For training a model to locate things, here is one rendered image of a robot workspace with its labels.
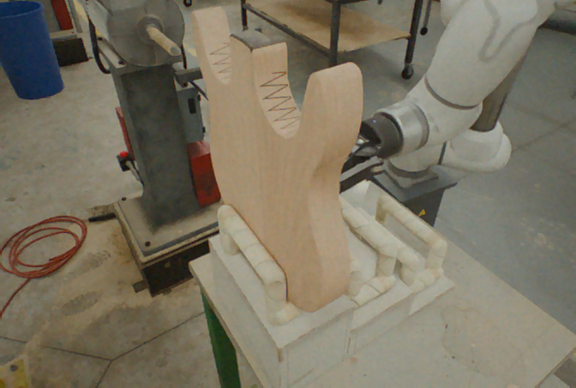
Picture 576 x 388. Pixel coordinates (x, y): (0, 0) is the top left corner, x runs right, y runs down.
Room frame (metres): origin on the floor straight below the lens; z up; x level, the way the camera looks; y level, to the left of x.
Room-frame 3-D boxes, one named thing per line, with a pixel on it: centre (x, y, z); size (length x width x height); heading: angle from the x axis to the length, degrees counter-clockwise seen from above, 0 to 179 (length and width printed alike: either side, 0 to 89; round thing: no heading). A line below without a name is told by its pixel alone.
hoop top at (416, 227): (0.67, -0.27, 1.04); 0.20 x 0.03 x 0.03; 32
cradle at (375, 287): (0.49, -0.15, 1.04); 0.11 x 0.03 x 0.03; 123
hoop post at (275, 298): (0.39, 0.02, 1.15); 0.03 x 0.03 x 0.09
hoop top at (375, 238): (0.59, -0.14, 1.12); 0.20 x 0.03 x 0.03; 32
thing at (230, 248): (0.53, 0.11, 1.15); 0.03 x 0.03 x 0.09
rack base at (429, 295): (0.65, -0.23, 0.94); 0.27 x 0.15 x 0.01; 33
